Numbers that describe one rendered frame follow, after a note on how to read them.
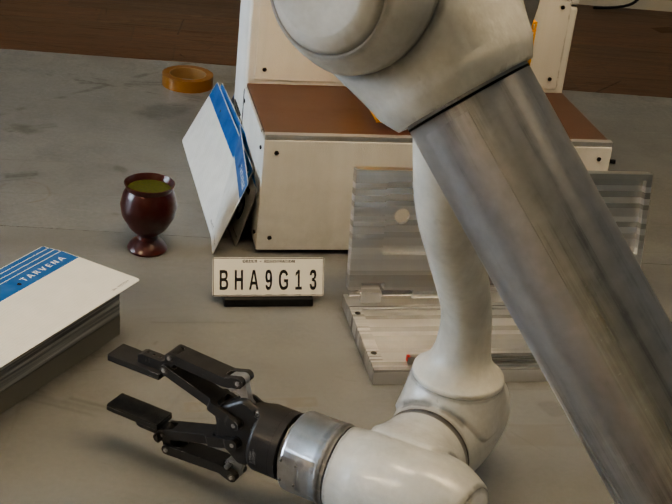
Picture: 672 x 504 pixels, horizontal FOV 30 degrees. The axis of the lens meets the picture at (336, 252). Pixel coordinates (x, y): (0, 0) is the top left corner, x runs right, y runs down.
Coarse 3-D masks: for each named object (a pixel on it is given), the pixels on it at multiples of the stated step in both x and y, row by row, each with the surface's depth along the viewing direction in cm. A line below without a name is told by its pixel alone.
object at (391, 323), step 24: (360, 312) 175; (384, 312) 176; (408, 312) 177; (432, 312) 178; (504, 312) 180; (360, 336) 169; (384, 336) 170; (408, 336) 171; (432, 336) 172; (504, 336) 174; (384, 360) 164; (384, 384) 163
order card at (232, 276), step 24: (216, 264) 177; (240, 264) 178; (264, 264) 178; (288, 264) 179; (312, 264) 180; (216, 288) 177; (240, 288) 178; (264, 288) 178; (288, 288) 179; (312, 288) 180
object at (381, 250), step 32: (352, 192) 174; (384, 192) 173; (608, 192) 182; (640, 192) 183; (352, 224) 174; (384, 224) 175; (416, 224) 177; (640, 224) 183; (352, 256) 175; (384, 256) 176; (416, 256) 177; (640, 256) 184; (352, 288) 176; (384, 288) 178; (416, 288) 178
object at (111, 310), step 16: (0, 272) 161; (112, 304) 164; (80, 320) 159; (96, 320) 162; (112, 320) 165; (64, 336) 156; (80, 336) 159; (96, 336) 163; (112, 336) 166; (32, 352) 151; (48, 352) 154; (64, 352) 157; (80, 352) 160; (0, 368) 146; (16, 368) 149; (32, 368) 152; (48, 368) 155; (64, 368) 158; (0, 384) 147; (16, 384) 150; (32, 384) 153; (0, 400) 148; (16, 400) 151
